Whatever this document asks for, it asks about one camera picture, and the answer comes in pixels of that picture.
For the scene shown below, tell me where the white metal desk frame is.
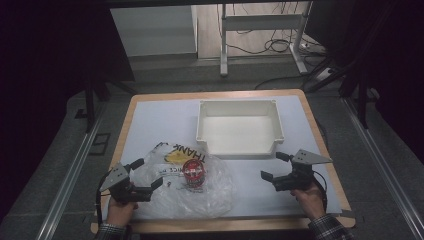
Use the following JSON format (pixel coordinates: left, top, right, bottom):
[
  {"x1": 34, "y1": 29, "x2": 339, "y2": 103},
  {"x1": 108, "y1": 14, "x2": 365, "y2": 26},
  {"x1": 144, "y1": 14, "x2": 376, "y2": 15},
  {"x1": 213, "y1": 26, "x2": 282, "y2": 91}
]
[{"x1": 218, "y1": 1, "x2": 314, "y2": 78}]

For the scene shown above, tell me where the tangle of black floor cables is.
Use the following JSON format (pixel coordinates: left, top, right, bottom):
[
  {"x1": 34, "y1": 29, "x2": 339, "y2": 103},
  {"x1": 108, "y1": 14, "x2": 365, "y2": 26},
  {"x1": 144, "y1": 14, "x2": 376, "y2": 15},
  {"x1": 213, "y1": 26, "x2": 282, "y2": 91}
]
[{"x1": 229, "y1": 29, "x2": 303, "y2": 56}]

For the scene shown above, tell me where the black stand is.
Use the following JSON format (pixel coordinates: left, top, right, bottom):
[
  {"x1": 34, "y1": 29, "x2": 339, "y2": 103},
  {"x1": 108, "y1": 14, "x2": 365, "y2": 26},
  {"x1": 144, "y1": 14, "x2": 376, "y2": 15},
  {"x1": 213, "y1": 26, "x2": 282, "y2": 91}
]
[
  {"x1": 304, "y1": 56, "x2": 372, "y2": 130},
  {"x1": 82, "y1": 75, "x2": 138, "y2": 134}
]

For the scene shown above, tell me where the grey panel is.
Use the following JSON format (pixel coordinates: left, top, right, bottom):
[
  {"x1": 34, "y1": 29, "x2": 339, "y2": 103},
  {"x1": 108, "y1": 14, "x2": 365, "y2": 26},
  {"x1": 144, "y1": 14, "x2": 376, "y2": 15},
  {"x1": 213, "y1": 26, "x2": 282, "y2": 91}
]
[{"x1": 109, "y1": 4, "x2": 198, "y2": 58}]

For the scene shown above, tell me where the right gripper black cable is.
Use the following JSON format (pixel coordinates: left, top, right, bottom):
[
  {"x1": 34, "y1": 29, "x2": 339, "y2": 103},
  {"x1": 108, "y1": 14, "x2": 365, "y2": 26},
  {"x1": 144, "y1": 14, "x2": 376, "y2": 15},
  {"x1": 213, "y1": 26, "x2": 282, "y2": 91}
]
[{"x1": 312, "y1": 170, "x2": 330, "y2": 214}]

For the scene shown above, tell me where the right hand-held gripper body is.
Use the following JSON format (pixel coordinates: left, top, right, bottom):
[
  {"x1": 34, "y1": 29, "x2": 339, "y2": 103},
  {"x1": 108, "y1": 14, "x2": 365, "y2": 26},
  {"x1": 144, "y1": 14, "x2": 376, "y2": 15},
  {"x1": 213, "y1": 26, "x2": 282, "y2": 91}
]
[{"x1": 272, "y1": 148, "x2": 334, "y2": 192}]

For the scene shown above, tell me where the clear plastic bag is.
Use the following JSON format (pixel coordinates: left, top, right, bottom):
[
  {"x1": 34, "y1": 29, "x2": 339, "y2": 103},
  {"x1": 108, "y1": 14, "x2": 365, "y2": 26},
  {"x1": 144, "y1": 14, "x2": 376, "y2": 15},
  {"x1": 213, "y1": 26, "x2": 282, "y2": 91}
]
[{"x1": 130, "y1": 141, "x2": 238, "y2": 221}]

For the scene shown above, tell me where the red can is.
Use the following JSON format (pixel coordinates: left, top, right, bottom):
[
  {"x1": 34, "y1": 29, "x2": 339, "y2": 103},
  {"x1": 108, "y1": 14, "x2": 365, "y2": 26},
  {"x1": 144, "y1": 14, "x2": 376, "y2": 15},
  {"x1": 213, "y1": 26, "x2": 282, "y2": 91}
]
[{"x1": 182, "y1": 158, "x2": 207, "y2": 189}]

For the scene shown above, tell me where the white plastic bin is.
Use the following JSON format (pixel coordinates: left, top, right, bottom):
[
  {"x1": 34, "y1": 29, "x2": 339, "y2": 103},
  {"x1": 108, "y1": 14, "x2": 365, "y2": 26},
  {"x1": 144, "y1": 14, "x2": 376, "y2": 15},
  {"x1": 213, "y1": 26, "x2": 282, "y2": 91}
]
[{"x1": 195, "y1": 99, "x2": 285, "y2": 160}]

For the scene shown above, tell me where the dark floor socket plate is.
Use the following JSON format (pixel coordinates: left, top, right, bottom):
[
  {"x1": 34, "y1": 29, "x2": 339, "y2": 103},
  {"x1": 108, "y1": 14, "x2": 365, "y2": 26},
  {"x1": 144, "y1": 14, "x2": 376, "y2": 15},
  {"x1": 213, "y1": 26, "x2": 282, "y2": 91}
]
[{"x1": 88, "y1": 132, "x2": 112, "y2": 156}]

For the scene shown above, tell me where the white table mat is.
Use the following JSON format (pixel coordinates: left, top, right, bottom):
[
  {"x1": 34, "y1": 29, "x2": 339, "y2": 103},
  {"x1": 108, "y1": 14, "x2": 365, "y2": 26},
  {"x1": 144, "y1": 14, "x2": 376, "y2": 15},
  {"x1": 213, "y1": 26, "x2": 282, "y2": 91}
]
[{"x1": 101, "y1": 95, "x2": 344, "y2": 222}]

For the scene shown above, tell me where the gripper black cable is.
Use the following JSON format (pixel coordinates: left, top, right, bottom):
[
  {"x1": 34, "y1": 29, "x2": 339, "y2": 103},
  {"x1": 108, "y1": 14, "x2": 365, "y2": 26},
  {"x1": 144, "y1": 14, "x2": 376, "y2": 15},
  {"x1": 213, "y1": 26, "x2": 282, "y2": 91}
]
[
  {"x1": 312, "y1": 170, "x2": 330, "y2": 214},
  {"x1": 95, "y1": 169, "x2": 113, "y2": 226}
]

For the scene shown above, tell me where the person's right hand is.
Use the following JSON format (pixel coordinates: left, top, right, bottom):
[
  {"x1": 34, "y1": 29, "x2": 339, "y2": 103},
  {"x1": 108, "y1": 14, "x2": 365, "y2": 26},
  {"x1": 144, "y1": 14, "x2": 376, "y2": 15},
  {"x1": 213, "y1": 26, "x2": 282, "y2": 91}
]
[{"x1": 290, "y1": 181, "x2": 326, "y2": 222}]

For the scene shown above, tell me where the person's left hand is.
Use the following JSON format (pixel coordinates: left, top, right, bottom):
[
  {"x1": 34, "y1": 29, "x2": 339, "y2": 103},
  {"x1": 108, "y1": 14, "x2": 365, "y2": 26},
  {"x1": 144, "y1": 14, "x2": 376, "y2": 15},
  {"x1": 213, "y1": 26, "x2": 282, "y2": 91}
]
[{"x1": 105, "y1": 196, "x2": 140, "y2": 228}]

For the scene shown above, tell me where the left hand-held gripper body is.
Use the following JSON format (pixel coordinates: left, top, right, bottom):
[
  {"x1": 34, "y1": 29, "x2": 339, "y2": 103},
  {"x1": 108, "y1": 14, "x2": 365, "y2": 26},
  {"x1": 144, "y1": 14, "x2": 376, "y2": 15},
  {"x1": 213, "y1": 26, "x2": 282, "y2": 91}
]
[{"x1": 98, "y1": 162, "x2": 154, "y2": 204}]

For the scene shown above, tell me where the aluminium floor rail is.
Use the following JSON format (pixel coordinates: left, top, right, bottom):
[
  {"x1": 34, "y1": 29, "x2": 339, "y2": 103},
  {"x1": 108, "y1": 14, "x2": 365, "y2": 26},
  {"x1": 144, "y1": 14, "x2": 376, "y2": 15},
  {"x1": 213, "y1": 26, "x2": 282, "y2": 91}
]
[
  {"x1": 342, "y1": 97, "x2": 424, "y2": 240},
  {"x1": 34, "y1": 103, "x2": 108, "y2": 240}
]

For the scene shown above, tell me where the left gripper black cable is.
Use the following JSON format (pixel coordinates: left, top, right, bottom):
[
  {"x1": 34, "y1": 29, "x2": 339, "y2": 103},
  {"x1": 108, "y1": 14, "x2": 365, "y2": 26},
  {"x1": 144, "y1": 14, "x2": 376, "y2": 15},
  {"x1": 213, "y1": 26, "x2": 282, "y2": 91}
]
[{"x1": 95, "y1": 169, "x2": 113, "y2": 226}]

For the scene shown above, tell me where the white power strip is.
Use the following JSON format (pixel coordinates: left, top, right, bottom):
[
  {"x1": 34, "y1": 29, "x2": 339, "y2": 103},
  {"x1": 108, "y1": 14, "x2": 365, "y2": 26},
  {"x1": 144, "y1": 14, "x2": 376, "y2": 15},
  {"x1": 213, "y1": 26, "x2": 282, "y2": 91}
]
[{"x1": 299, "y1": 41, "x2": 327, "y2": 55}]

